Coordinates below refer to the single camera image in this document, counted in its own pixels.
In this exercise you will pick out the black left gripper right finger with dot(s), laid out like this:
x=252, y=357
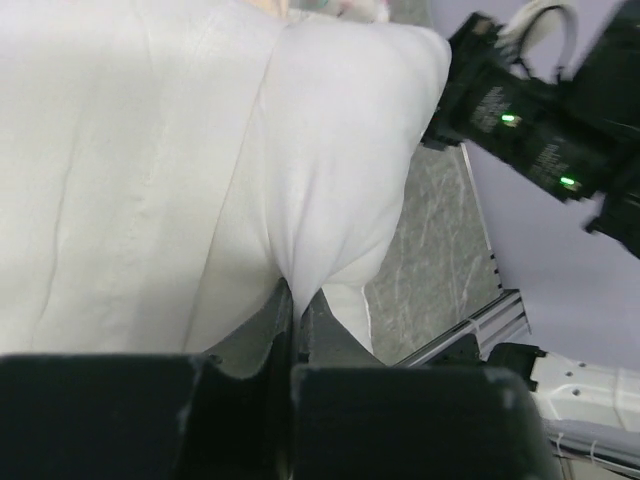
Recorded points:
x=355, y=418

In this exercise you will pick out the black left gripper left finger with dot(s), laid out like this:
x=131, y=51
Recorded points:
x=221, y=414

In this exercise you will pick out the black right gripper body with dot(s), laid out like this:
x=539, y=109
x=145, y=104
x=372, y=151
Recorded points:
x=484, y=101

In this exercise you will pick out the plain white pillow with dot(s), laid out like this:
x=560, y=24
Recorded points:
x=318, y=188

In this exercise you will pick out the white pillow with cream ruffle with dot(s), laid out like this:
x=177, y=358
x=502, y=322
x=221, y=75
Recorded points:
x=121, y=126

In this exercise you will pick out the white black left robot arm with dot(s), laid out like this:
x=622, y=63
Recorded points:
x=575, y=401

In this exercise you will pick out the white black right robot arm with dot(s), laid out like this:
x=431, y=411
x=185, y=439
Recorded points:
x=574, y=137

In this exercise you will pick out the animal print patterned pillow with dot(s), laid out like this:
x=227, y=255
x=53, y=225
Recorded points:
x=366, y=11

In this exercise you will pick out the aluminium front rail frame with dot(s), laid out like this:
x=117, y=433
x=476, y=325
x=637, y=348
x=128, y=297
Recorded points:
x=473, y=339

